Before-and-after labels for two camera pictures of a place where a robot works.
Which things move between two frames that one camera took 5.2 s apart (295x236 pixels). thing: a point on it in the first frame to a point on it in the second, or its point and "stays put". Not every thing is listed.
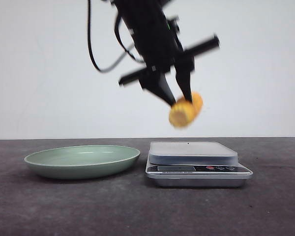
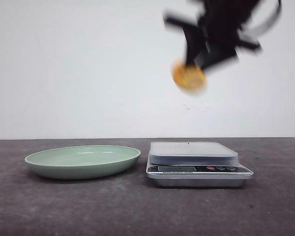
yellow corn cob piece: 183,113 to 189,77
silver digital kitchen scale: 194,164 stays put
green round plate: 82,162 stays put
